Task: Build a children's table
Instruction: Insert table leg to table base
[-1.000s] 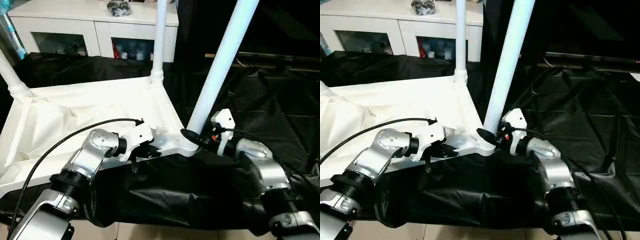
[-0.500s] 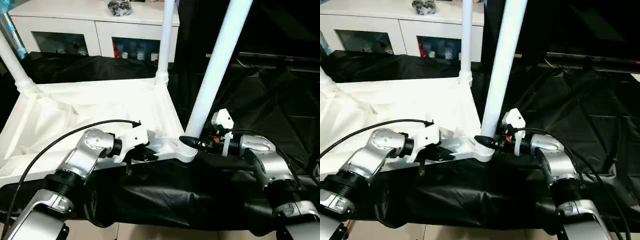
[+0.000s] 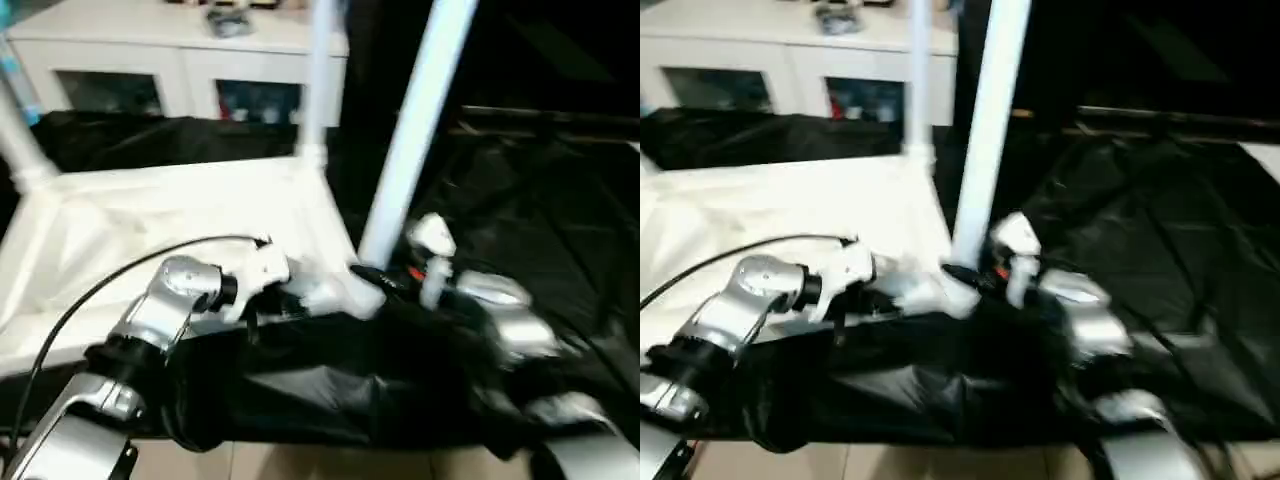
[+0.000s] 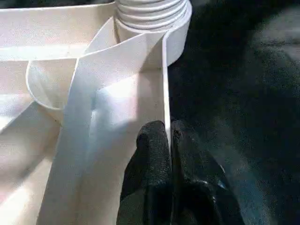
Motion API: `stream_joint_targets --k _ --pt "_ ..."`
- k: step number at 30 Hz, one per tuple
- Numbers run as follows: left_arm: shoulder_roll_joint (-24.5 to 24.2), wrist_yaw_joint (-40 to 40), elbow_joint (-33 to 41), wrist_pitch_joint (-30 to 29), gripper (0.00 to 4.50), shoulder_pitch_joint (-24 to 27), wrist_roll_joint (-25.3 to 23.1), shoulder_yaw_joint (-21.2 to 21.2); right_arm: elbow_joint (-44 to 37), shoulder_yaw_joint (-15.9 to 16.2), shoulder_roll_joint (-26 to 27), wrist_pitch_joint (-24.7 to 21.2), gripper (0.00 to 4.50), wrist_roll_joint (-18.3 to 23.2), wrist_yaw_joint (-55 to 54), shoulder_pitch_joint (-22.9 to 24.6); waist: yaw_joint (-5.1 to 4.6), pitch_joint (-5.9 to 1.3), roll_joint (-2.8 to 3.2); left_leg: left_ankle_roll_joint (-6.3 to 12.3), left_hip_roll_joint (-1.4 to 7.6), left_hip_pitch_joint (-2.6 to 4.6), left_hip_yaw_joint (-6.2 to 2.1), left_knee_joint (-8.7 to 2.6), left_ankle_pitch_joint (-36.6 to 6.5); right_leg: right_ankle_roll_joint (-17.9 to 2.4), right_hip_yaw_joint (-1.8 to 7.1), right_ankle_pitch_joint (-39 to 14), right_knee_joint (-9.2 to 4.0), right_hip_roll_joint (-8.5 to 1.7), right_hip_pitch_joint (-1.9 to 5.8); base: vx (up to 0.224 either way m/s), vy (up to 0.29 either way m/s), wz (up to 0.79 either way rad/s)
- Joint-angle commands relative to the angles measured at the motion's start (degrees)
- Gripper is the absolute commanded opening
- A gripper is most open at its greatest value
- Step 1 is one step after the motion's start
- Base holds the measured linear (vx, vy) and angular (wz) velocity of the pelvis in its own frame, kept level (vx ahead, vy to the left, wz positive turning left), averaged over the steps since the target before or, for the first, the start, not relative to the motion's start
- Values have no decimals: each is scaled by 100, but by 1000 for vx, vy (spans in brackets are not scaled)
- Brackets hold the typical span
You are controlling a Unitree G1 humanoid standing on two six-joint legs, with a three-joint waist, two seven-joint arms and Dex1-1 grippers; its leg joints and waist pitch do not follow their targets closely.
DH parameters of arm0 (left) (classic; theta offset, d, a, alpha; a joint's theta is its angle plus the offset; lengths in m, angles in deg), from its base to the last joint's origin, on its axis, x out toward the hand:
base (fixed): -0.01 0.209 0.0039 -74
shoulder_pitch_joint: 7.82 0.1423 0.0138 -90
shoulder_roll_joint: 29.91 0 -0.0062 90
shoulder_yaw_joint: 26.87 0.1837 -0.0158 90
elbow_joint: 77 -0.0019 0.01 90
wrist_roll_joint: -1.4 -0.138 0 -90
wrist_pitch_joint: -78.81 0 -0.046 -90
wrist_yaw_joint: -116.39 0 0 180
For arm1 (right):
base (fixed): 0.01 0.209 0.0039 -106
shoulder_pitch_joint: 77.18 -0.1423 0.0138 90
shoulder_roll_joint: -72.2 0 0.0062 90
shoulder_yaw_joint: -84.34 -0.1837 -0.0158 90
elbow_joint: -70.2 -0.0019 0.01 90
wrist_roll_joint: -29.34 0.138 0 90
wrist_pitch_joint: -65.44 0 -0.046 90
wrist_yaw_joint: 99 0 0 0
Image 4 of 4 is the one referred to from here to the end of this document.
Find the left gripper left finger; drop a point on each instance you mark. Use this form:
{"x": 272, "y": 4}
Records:
{"x": 147, "y": 178}

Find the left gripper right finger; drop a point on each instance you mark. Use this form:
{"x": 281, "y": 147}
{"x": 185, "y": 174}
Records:
{"x": 201, "y": 192}

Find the white plastic table top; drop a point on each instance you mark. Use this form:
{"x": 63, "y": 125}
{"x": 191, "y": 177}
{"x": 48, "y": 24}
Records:
{"x": 105, "y": 82}

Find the white plastic table leg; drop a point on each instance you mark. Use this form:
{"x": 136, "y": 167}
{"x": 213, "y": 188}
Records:
{"x": 152, "y": 14}

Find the black plastic sheet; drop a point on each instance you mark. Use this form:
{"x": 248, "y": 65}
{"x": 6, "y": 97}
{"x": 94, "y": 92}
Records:
{"x": 234, "y": 117}

